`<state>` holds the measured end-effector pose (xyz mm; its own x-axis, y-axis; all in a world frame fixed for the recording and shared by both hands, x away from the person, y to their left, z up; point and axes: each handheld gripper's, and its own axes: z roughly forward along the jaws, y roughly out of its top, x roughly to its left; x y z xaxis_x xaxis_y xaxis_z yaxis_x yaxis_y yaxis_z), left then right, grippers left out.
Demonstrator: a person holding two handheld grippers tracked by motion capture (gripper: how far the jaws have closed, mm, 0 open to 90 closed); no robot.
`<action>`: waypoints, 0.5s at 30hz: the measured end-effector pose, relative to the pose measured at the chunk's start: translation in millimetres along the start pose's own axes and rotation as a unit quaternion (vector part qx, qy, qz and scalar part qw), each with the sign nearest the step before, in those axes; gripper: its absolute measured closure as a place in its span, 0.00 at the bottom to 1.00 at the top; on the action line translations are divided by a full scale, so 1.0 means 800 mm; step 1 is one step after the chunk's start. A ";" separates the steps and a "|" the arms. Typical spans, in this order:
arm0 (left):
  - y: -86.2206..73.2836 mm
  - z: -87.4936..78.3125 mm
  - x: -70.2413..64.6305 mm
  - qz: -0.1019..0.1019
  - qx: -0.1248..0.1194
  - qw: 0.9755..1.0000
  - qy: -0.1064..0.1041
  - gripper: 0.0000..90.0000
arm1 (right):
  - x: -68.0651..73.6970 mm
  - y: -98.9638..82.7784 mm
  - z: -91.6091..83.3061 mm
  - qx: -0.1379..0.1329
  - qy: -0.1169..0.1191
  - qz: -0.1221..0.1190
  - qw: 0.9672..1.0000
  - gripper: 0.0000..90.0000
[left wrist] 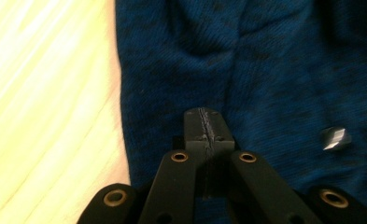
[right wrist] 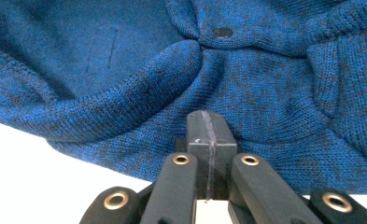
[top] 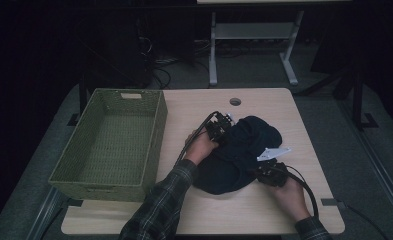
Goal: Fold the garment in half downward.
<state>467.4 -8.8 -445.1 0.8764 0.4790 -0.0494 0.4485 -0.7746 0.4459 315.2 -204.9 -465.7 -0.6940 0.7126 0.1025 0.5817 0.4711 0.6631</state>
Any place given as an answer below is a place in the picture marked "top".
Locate green woven basket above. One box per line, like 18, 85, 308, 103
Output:
48, 87, 169, 203

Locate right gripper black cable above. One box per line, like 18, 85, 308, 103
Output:
277, 164, 320, 219

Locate black metal stand post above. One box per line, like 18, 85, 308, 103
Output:
67, 73, 88, 127
350, 69, 380, 130

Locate black floor cable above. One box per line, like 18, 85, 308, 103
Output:
337, 200, 382, 240

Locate grey floor rail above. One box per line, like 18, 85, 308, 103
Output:
337, 99, 393, 231
26, 186, 67, 240

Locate tangle of black floor cables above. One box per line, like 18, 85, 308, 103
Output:
137, 36, 212, 90

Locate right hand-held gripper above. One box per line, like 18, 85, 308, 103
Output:
250, 146, 292, 188

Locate person's left hand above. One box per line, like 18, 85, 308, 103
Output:
183, 129, 220, 166

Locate white-legged desk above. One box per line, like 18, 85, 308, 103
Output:
197, 0, 352, 87

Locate person's right hand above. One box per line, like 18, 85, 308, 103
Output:
272, 178, 312, 223

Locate black printed garment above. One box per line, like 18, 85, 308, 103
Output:
192, 115, 283, 196

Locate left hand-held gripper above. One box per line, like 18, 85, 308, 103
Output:
204, 111, 237, 145

